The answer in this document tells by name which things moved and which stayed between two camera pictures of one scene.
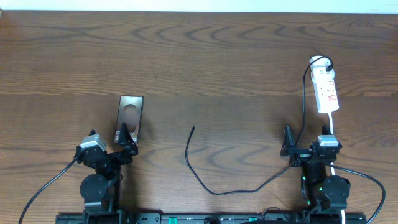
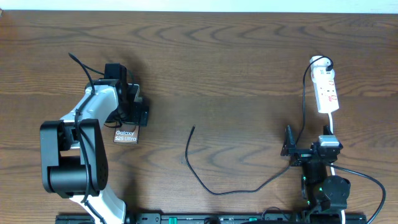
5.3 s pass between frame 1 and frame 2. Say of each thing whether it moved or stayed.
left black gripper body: moved
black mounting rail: stayed
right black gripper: stayed
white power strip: stayed
